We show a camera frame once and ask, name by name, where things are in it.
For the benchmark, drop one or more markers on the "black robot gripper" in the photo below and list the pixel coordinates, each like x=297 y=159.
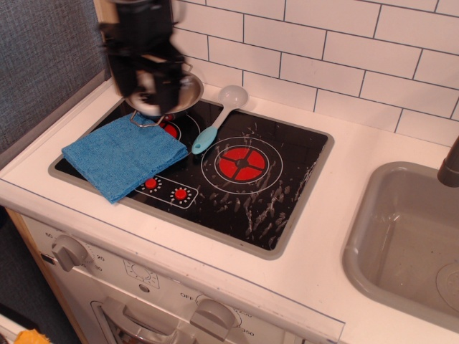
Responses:
x=141 y=40

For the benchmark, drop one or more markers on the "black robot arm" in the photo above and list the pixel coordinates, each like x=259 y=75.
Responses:
x=143 y=1

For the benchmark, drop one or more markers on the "stainless steel bowl pan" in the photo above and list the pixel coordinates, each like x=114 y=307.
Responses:
x=190 y=93

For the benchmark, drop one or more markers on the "blue folded cloth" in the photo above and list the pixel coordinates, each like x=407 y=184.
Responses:
x=121 y=155

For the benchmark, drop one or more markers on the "black toy stovetop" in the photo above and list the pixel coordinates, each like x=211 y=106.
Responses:
x=246 y=190

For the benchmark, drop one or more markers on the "grey timer knob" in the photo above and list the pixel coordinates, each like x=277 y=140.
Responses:
x=68 y=252

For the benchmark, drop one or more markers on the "grey oven temperature knob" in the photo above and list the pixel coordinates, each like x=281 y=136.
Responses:
x=213 y=318

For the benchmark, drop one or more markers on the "yellow object at corner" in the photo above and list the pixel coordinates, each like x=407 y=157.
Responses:
x=31 y=337

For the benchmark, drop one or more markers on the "grey sink basin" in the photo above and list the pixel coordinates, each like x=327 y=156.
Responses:
x=403 y=247

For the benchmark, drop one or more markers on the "grey faucet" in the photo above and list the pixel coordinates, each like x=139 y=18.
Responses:
x=448 y=174

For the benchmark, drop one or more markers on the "wooden side post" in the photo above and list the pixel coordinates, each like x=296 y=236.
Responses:
x=106 y=11

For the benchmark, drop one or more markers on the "white spoon blue handle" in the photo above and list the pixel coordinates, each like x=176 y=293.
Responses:
x=231 y=97

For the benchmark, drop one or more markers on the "grey oven door handle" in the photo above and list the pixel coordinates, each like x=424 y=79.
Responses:
x=132 y=326

